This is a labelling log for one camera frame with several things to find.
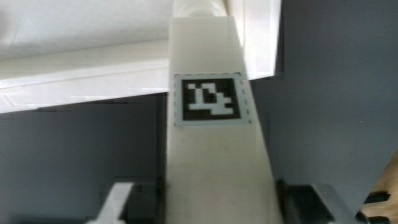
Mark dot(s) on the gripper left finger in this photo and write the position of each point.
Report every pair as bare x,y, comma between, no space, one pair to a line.
134,204

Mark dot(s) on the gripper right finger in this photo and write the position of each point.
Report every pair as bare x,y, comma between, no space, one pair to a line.
312,205

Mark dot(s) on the white desk tabletop tray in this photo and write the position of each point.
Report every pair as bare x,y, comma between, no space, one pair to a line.
84,47

